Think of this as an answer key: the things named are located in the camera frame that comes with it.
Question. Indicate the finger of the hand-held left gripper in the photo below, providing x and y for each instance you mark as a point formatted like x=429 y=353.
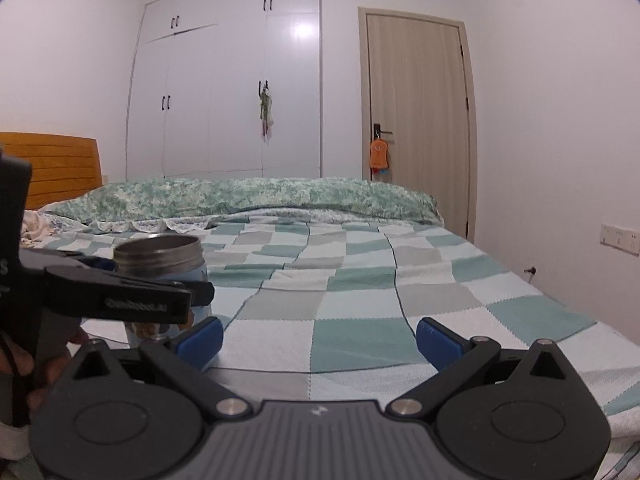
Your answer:
x=102 y=263
x=130 y=300

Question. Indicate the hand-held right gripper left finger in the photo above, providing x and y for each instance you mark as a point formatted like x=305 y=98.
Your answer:
x=201 y=344

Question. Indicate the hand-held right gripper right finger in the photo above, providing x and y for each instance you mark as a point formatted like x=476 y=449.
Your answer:
x=439 y=344

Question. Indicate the blue cup with metal rim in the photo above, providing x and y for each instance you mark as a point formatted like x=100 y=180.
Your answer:
x=160 y=256

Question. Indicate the person's left hand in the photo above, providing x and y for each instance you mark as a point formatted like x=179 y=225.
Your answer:
x=52 y=367

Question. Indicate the cream patterned cloth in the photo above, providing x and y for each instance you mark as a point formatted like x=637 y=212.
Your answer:
x=35 y=227

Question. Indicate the orange wooden headboard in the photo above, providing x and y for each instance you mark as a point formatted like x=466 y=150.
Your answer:
x=50 y=170

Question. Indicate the green checked blanket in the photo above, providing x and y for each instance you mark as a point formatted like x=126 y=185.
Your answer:
x=360 y=305

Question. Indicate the small door stopper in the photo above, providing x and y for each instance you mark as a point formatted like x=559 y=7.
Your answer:
x=531 y=270

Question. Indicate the green floral quilt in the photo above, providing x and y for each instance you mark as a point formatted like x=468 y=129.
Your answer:
x=260 y=197

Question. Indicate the orange hanging plush toy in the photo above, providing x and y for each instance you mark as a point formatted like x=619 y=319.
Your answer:
x=379 y=155

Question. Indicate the white wardrobe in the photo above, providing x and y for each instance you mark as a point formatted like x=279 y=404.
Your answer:
x=225 y=85

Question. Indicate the green hanging ornament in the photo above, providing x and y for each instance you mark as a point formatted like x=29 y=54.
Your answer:
x=265 y=107

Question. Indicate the beige wooden door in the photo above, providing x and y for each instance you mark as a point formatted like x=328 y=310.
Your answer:
x=417 y=110

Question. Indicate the white wall socket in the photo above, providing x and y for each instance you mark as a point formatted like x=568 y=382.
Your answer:
x=620 y=237

